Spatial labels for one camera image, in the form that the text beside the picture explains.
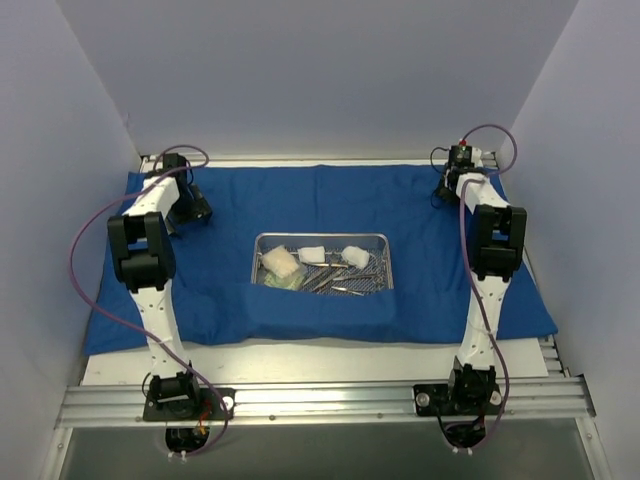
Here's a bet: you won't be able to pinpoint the cream gauze pack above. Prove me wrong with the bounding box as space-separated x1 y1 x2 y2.
261 245 299 279

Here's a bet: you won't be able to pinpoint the purple cable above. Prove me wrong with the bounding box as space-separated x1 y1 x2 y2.
457 123 517 454
68 144 236 457

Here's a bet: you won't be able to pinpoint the aluminium front rail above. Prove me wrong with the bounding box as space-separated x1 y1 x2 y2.
57 377 595 428

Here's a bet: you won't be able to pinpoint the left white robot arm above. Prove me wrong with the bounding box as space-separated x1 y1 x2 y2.
107 149 212 419

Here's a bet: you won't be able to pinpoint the steel mesh instrument tray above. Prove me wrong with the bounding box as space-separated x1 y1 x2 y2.
251 232 394 297

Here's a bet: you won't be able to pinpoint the white gauze roll middle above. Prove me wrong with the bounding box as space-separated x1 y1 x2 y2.
297 246 326 264

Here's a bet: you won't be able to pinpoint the white gauze roll right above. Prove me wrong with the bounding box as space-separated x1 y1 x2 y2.
341 246 370 270

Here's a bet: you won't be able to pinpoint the steel hemostat clamp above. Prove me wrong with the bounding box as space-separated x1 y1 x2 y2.
342 269 387 287

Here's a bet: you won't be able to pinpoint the aluminium back rail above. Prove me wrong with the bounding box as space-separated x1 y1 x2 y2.
141 151 494 166

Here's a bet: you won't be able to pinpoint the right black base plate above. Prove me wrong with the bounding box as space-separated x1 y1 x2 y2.
412 383 502 417

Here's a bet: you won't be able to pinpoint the white gauze roll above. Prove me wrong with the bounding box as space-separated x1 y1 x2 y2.
341 246 370 270
297 246 326 264

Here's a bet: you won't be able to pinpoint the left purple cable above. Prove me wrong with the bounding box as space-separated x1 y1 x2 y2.
68 144 236 457

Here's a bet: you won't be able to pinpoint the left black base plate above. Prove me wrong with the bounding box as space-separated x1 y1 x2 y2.
142 387 236 422

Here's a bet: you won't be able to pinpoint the steel surgical scissors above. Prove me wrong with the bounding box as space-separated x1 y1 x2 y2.
301 263 349 290

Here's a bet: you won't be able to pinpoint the green paper packet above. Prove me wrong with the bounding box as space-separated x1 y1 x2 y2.
263 271 306 291

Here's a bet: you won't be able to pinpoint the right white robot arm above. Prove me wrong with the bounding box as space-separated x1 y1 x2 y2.
436 140 528 413

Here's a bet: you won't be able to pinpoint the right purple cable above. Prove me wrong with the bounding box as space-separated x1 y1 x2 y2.
457 123 517 454

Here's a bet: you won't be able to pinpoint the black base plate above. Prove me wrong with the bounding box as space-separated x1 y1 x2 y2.
412 383 502 417
142 387 236 422

